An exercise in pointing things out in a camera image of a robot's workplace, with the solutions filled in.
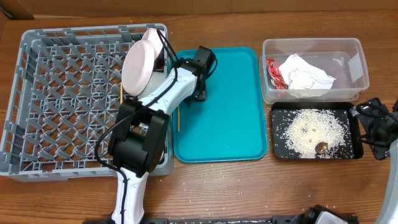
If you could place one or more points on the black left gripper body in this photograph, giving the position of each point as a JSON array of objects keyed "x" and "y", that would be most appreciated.
[{"x": 201, "y": 96}]

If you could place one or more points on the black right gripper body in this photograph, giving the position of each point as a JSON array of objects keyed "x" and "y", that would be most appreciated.
[{"x": 369, "y": 115}]

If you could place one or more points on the brown food scrap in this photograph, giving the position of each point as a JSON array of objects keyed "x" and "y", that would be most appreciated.
[{"x": 321, "y": 147}]

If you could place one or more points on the large white round plate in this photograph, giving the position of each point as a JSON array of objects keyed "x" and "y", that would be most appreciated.
[{"x": 137, "y": 67}]

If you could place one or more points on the rice pile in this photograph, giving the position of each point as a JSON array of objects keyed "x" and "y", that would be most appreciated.
[{"x": 296, "y": 133}]

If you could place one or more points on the pink round bowl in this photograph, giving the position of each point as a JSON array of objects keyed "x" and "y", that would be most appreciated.
[{"x": 152, "y": 36}]

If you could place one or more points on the red snack wrapper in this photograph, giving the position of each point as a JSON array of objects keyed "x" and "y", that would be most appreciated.
[{"x": 275, "y": 73}]

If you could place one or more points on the white napkin waste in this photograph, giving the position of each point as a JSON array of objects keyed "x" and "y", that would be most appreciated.
[{"x": 303, "y": 79}]

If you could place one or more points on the grey-white round bowl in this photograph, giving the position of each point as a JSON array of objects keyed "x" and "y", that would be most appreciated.
[{"x": 156, "y": 79}]

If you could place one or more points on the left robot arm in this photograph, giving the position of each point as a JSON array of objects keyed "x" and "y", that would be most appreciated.
[{"x": 139, "y": 134}]

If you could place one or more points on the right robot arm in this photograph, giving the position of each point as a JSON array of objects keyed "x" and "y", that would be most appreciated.
[{"x": 388, "y": 213}]

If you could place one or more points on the black rectangular waste tray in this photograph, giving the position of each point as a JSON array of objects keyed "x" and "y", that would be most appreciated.
[{"x": 353, "y": 121}]

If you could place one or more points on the clear plastic waste bin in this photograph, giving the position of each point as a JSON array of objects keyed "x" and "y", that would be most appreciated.
[{"x": 341, "y": 58}]

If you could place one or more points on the teal plastic serving tray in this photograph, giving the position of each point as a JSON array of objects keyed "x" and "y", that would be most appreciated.
[{"x": 230, "y": 124}]

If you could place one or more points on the grey plastic dish rack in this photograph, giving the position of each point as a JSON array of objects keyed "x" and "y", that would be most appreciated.
[{"x": 65, "y": 95}]

